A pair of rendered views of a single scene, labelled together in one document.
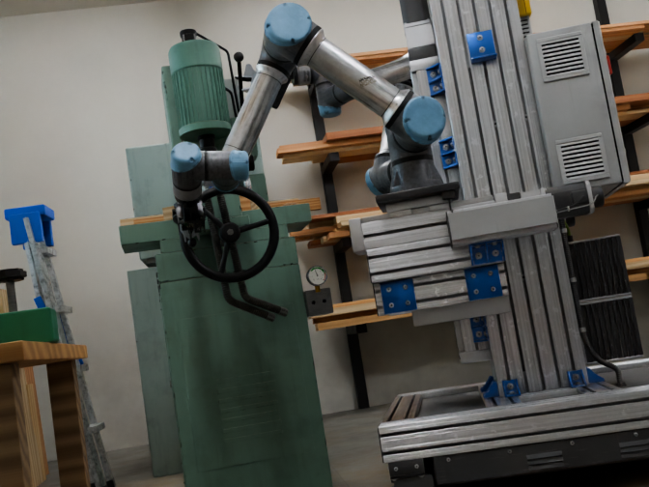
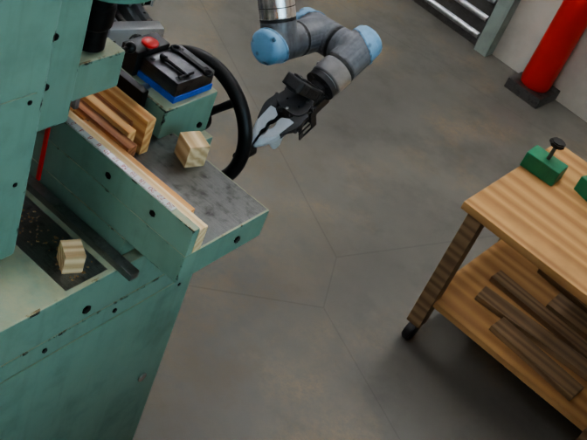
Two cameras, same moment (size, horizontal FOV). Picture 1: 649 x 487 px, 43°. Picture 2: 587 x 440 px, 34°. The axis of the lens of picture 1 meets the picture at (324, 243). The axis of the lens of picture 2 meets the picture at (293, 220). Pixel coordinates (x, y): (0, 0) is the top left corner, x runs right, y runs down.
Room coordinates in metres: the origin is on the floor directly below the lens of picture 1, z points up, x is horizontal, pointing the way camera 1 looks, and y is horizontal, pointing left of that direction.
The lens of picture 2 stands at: (3.46, 1.39, 1.88)
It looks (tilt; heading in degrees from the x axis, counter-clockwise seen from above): 38 degrees down; 216
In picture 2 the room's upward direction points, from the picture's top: 23 degrees clockwise
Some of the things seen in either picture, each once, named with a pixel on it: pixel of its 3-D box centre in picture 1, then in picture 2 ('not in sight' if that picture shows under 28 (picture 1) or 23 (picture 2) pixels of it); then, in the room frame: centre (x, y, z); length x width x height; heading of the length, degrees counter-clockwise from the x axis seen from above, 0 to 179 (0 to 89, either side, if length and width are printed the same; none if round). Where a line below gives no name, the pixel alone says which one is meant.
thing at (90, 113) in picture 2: not in sight; (87, 122); (2.67, 0.35, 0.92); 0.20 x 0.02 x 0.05; 102
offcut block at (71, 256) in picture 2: not in sight; (71, 256); (2.78, 0.53, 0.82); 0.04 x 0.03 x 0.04; 74
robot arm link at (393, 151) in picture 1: (408, 135); not in sight; (2.23, -0.28, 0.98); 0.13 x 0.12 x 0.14; 8
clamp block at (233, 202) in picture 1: (215, 208); (159, 99); (2.50, 0.32, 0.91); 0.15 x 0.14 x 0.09; 102
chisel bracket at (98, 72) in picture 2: not in sight; (72, 71); (2.71, 0.34, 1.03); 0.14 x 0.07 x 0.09; 12
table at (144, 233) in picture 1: (216, 226); (120, 132); (2.58, 0.33, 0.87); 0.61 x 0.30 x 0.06; 102
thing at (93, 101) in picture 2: not in sight; (85, 108); (2.65, 0.32, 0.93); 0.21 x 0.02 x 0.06; 102
